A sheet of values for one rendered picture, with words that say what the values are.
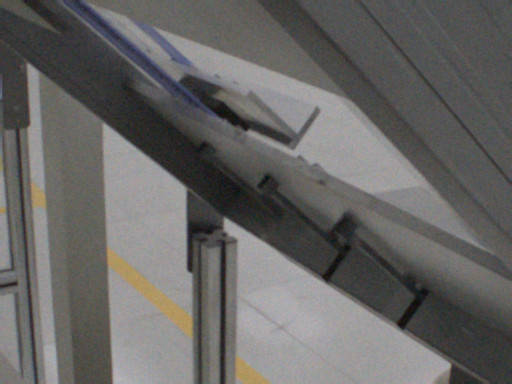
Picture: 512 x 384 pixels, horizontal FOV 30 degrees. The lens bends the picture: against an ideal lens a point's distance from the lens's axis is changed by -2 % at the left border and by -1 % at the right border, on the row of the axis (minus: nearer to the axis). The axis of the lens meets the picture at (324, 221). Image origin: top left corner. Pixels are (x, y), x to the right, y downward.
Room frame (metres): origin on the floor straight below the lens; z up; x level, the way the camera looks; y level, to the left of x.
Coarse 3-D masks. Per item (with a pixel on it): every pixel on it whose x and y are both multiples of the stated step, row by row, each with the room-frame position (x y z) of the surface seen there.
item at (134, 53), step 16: (64, 0) 0.77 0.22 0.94; (80, 0) 0.78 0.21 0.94; (80, 16) 0.79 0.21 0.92; (96, 16) 0.78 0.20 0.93; (112, 32) 0.79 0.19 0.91; (128, 48) 0.80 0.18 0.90; (144, 64) 0.81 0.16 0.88; (160, 80) 0.82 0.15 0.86; (192, 96) 0.84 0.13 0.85; (208, 112) 0.85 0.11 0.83
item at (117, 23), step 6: (96, 6) 1.28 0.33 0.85; (102, 12) 1.28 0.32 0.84; (108, 12) 1.29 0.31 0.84; (108, 18) 1.29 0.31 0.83; (114, 18) 1.30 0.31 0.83; (114, 24) 1.30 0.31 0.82; (120, 24) 1.30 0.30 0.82; (120, 30) 1.30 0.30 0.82; (126, 30) 1.31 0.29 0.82; (126, 36) 1.31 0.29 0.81; (132, 36) 1.31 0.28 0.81; (138, 36) 1.32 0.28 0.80; (132, 42) 1.32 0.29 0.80; (138, 42) 1.32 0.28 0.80; (144, 42) 1.33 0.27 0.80; (144, 48) 1.33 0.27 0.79; (150, 48) 1.33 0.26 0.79
